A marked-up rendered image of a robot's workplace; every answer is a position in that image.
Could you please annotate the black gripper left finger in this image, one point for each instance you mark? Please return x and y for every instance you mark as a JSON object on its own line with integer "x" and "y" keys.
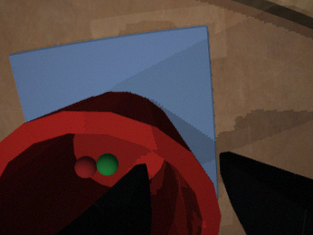
{"x": 126, "y": 209}

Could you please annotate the green marble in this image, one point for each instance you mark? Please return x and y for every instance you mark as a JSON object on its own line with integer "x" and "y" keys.
{"x": 107, "y": 164}

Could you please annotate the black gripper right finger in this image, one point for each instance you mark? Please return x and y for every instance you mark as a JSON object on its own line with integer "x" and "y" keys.
{"x": 267, "y": 200}

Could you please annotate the red marble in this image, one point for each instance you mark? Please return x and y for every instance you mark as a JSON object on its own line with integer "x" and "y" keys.
{"x": 85, "y": 167}

